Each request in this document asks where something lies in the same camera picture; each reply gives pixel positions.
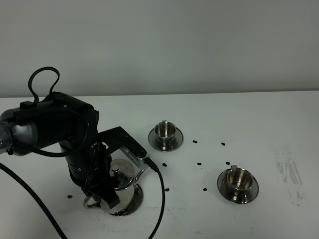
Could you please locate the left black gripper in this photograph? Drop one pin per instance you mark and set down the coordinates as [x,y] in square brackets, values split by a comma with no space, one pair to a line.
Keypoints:
[90,168]

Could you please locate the stainless steel teapot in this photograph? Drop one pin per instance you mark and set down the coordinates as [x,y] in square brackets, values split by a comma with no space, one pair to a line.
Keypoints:
[123,175]

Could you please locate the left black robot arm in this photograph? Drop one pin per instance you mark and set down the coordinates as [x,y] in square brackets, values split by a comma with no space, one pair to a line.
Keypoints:
[72,124]

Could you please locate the teapot steel saucer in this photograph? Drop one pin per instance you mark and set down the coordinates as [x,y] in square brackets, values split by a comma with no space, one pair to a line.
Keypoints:
[134,204]

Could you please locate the far stainless steel teacup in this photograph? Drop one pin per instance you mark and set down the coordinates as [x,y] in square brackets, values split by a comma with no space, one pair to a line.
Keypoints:
[165,130]

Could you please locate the stainless steel teacup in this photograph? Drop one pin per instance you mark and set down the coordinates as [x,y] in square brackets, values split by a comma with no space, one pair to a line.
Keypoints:
[165,130]
[239,179]

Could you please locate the near stainless steel teacup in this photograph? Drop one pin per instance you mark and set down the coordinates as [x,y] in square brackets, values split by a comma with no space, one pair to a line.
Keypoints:
[239,179]

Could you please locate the far steel saucer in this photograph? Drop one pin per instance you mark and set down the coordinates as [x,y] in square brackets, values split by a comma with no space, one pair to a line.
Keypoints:
[166,144]

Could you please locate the near steel saucer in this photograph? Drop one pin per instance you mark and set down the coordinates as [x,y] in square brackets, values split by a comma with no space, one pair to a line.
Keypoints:
[236,196]

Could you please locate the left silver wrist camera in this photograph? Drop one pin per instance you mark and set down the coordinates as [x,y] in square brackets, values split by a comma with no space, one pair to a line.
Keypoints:
[137,161]

